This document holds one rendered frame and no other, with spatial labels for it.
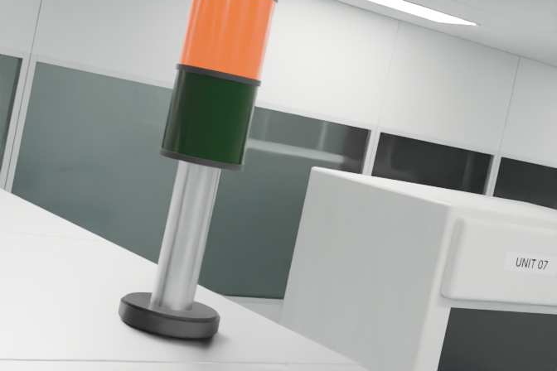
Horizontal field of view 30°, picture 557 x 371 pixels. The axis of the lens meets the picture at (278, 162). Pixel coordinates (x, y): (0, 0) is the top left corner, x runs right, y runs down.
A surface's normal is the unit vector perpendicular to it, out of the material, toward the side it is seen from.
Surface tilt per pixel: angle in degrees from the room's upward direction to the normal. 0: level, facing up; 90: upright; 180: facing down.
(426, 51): 90
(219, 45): 90
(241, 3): 90
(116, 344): 0
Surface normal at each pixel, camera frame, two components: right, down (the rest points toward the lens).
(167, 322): 0.00, 0.05
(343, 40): 0.59, 0.17
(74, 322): 0.20, -0.98
